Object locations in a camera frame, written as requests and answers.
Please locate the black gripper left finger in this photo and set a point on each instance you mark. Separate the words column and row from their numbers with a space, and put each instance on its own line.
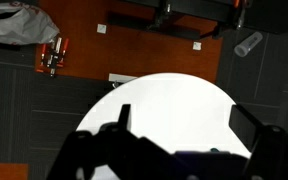
column 125, row 116

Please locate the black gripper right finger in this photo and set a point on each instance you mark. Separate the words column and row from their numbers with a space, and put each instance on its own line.
column 245, row 125

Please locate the white table base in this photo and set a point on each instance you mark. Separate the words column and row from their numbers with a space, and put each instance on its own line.
column 120, row 78

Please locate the clear plastic cup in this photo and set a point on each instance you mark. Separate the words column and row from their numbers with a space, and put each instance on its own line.
column 248, row 44

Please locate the small white paper square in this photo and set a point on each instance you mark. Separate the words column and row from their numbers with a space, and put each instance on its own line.
column 101, row 28
column 197, row 45

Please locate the black workbench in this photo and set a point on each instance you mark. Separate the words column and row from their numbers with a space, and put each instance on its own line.
column 197, row 8

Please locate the white plastic bag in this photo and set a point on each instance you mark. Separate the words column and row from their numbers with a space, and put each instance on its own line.
column 15, row 26

